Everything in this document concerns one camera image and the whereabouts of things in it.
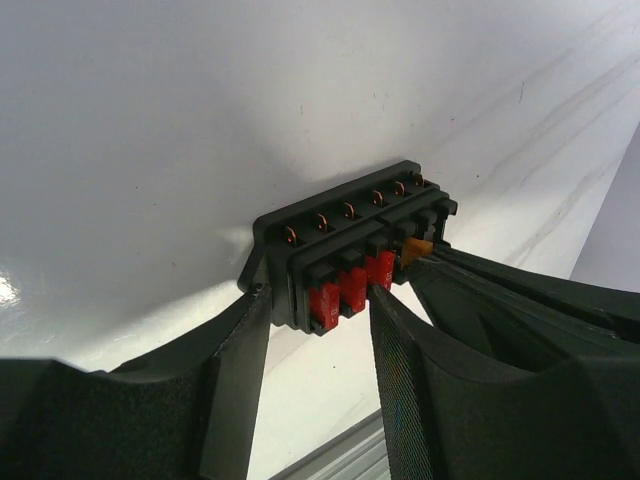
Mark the orange blade fuse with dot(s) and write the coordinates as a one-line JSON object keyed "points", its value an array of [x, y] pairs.
{"points": [[414, 248]]}

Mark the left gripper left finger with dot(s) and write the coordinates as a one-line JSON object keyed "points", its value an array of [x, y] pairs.
{"points": [[185, 410]]}

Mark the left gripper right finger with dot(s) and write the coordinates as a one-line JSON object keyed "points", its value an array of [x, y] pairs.
{"points": [[450, 412]]}

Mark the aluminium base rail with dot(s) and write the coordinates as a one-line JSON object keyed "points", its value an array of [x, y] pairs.
{"points": [[358, 453]]}

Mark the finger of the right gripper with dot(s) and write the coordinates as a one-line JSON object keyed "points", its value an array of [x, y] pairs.
{"points": [[505, 325], [614, 310]]}

